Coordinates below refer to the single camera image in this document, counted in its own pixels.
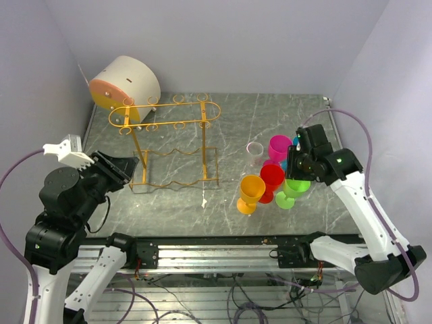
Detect yellow plastic wine glass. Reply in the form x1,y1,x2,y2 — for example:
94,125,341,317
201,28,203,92
237,175,266,215

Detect clear wine glass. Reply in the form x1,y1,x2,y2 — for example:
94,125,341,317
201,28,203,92
246,142,264,166

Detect loose cables under table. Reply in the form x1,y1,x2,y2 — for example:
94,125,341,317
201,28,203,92
101,266,375,324

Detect gold wire wine glass rack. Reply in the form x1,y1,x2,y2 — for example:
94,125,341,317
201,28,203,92
109,94,221,193

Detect white cylindrical container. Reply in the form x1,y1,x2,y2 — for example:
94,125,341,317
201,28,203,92
89,55,161,123

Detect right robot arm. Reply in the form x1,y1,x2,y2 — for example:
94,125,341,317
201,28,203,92
275,124,427,295

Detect aluminium mounting rail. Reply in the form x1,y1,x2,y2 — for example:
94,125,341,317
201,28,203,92
42,241,391,274

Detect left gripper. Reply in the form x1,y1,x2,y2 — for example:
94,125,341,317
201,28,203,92
73,147,139,223

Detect red plastic wine glass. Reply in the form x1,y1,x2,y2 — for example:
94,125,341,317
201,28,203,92
259,164,285,204

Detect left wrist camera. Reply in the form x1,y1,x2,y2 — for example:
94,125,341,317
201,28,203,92
43,134,95,170

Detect green plastic wine glass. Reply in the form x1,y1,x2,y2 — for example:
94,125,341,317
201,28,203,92
275,179,311,209

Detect blue plastic wine glass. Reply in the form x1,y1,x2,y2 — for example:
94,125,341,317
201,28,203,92
280,136,298,171

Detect pink plastic wine glass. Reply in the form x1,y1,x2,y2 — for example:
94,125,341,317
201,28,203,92
263,134,292,166

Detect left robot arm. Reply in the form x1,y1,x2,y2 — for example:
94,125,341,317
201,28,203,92
24,151,139,323

